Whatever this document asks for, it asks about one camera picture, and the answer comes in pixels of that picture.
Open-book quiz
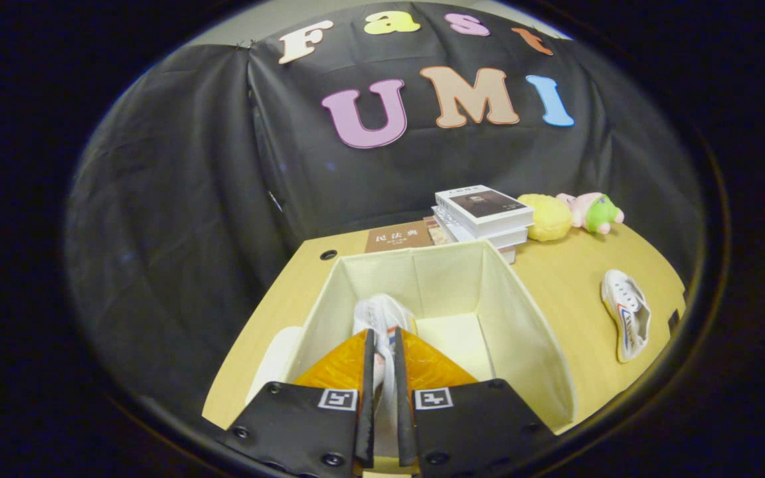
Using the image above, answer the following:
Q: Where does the black backdrop cloth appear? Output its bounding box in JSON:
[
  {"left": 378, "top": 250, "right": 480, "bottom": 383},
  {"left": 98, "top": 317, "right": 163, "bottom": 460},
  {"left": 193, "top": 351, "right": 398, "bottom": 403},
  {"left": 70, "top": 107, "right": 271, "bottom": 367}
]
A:
[{"left": 64, "top": 3, "right": 709, "bottom": 426}]

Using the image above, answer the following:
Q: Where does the brown book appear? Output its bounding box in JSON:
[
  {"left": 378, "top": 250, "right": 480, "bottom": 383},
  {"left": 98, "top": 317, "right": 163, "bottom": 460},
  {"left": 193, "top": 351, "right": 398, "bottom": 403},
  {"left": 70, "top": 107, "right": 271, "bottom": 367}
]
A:
[{"left": 364, "top": 222, "right": 435, "bottom": 254}]

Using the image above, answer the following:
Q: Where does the yellow plush cushion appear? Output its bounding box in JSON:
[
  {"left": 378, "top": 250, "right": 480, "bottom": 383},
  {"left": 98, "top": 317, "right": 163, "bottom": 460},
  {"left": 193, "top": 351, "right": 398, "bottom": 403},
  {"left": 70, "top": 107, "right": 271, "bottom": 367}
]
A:
[{"left": 517, "top": 193, "right": 574, "bottom": 242}]

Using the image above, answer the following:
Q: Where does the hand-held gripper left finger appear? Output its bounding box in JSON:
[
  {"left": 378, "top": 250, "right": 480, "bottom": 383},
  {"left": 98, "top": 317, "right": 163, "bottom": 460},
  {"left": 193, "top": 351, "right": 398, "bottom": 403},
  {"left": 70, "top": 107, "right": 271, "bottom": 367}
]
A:
[{"left": 223, "top": 329, "right": 377, "bottom": 478}]

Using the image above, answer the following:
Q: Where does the grey fabric storage box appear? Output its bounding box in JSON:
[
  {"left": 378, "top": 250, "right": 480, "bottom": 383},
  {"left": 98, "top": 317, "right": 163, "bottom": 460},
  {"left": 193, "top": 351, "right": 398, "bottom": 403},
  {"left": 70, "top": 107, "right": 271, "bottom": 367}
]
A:
[{"left": 246, "top": 239, "right": 579, "bottom": 436}]

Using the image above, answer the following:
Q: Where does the pink and green plush toy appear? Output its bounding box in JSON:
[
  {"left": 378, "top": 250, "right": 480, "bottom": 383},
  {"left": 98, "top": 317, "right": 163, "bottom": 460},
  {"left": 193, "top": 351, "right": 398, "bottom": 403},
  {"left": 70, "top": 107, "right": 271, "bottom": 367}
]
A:
[{"left": 556, "top": 192, "right": 626, "bottom": 234}]

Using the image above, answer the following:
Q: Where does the white canvas shoe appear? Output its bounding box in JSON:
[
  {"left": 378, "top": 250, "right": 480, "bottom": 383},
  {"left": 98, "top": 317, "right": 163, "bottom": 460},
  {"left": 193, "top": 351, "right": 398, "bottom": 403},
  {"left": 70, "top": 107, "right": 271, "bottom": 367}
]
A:
[
  {"left": 353, "top": 293, "right": 418, "bottom": 459},
  {"left": 600, "top": 269, "right": 652, "bottom": 364}
]

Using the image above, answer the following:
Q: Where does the white book with dark cover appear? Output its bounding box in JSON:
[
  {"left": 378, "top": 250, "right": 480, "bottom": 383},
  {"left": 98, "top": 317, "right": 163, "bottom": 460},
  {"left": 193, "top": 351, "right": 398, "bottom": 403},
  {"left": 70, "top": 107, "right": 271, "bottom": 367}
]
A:
[{"left": 434, "top": 185, "right": 535, "bottom": 238}]

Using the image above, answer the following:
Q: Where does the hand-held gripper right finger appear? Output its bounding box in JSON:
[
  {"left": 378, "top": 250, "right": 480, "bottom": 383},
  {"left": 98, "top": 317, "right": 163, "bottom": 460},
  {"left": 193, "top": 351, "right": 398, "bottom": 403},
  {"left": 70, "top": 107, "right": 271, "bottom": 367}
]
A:
[{"left": 392, "top": 325, "right": 559, "bottom": 478}]

